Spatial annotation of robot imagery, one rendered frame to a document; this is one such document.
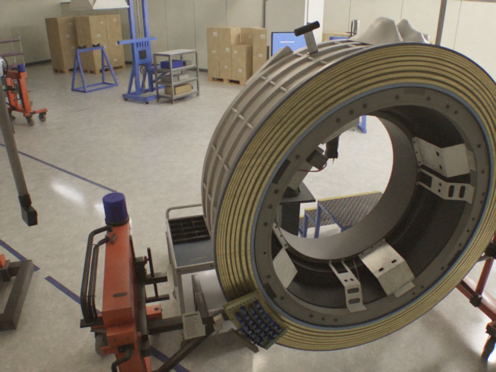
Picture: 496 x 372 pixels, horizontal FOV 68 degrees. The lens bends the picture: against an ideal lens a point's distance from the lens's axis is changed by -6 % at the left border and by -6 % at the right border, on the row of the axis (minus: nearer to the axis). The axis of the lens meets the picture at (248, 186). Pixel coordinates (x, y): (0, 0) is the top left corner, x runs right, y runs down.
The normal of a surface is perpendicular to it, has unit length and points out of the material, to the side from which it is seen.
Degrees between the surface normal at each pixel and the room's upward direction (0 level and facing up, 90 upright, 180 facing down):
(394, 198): 68
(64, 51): 90
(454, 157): 104
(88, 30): 90
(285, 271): 76
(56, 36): 90
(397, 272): 61
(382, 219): 50
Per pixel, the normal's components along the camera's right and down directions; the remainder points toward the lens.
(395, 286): 0.00, -0.06
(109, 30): 0.82, 0.25
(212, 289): 0.00, -0.90
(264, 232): 0.28, 0.42
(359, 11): -0.57, 0.36
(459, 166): -0.24, 0.63
